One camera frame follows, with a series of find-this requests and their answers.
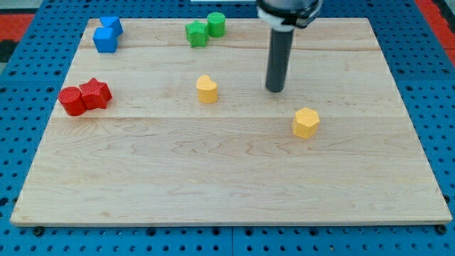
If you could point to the yellow heart block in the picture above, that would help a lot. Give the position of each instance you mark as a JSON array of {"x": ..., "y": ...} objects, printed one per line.
[{"x": 207, "y": 89}]

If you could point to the red star block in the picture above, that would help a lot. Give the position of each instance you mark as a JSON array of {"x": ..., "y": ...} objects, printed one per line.
[{"x": 95, "y": 94}]

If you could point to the light wooden board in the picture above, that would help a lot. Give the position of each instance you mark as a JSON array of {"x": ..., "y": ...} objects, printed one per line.
[{"x": 159, "y": 157}]

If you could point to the green star block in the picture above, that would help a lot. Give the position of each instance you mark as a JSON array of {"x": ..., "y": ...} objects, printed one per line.
[{"x": 197, "y": 34}]

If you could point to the blue pentagon block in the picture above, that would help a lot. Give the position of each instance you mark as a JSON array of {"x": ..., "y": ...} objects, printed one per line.
[{"x": 112, "y": 22}]

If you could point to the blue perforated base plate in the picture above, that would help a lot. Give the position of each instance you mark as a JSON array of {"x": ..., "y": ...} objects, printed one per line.
[{"x": 35, "y": 72}]

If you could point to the green cylinder block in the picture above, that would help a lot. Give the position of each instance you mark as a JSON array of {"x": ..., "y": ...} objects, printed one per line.
[{"x": 216, "y": 24}]

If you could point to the yellow hexagon block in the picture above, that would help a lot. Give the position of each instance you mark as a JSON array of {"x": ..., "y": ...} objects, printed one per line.
[{"x": 305, "y": 123}]

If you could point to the black robot wrist flange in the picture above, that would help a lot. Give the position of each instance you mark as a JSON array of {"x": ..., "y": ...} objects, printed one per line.
[{"x": 288, "y": 13}]

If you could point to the blue cube block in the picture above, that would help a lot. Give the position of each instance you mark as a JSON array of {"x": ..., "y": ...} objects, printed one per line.
[{"x": 105, "y": 40}]

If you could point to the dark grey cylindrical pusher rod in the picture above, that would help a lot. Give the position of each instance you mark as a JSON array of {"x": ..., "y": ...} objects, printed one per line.
[{"x": 279, "y": 51}]

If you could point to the red cylinder block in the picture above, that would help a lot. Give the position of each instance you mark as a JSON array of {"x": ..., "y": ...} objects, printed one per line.
[{"x": 71, "y": 100}]

